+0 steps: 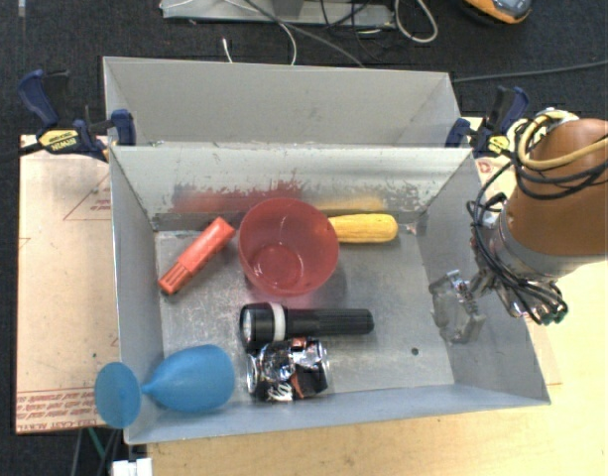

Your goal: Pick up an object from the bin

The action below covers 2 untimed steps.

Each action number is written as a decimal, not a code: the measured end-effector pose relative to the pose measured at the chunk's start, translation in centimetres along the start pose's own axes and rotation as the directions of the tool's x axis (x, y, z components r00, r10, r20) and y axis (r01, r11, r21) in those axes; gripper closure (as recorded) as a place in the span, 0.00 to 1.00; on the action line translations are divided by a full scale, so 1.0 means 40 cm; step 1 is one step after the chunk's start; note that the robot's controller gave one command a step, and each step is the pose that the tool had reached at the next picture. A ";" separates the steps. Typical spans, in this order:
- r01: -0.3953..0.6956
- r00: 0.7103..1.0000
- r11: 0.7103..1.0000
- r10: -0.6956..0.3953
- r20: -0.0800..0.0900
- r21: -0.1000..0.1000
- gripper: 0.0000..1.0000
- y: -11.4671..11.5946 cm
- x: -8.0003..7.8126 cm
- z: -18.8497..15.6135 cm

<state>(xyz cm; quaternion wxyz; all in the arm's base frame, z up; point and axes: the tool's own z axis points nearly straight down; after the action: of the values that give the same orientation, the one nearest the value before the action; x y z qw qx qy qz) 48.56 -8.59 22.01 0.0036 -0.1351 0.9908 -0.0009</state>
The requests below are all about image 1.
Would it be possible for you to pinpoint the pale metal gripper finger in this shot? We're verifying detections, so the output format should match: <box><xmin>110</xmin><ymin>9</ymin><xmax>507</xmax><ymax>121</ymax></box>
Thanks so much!
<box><xmin>427</xmin><ymin>269</ymin><xmax>467</xmax><ymax>327</ymax></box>
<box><xmin>442</xmin><ymin>308</ymin><xmax>488</xmax><ymax>345</ymax></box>

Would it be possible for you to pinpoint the grey metal bin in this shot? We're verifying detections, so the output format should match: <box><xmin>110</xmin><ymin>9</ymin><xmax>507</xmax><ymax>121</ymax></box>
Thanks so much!
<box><xmin>102</xmin><ymin>56</ymin><xmax>552</xmax><ymax>446</ymax></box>

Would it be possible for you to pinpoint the yellow toy corn cob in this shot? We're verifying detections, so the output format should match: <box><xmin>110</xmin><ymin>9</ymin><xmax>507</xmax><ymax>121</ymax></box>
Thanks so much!
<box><xmin>327</xmin><ymin>212</ymin><xmax>400</xmax><ymax>245</ymax></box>

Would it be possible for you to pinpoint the black flashlight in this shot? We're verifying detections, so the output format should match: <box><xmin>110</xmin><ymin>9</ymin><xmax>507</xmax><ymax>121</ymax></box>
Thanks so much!
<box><xmin>238</xmin><ymin>302</ymin><xmax>376</xmax><ymax>353</ymax></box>

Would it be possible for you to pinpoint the red plastic cup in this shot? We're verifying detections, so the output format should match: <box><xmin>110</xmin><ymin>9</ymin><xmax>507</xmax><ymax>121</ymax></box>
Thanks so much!
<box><xmin>237</xmin><ymin>196</ymin><xmax>341</xmax><ymax>298</ymax></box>

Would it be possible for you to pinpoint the crushed silver black can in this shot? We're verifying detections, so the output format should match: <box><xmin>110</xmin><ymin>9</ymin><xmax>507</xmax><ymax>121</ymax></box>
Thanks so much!
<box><xmin>245</xmin><ymin>337</ymin><xmax>333</xmax><ymax>404</ymax></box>

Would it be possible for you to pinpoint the orange marker pen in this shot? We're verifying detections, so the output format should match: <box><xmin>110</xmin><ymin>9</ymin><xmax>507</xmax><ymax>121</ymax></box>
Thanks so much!
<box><xmin>157</xmin><ymin>216</ymin><xmax>237</xmax><ymax>297</ymax></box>

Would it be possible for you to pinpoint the blue plastic wine glass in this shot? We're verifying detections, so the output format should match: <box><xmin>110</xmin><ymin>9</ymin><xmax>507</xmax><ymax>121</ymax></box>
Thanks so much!
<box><xmin>93</xmin><ymin>343</ymin><xmax>237</xmax><ymax>430</ymax></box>

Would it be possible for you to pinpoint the brown cardboard board red print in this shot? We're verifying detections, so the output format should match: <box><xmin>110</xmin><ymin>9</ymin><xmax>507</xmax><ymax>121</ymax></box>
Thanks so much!
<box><xmin>15</xmin><ymin>134</ymin><xmax>565</xmax><ymax>435</ymax></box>

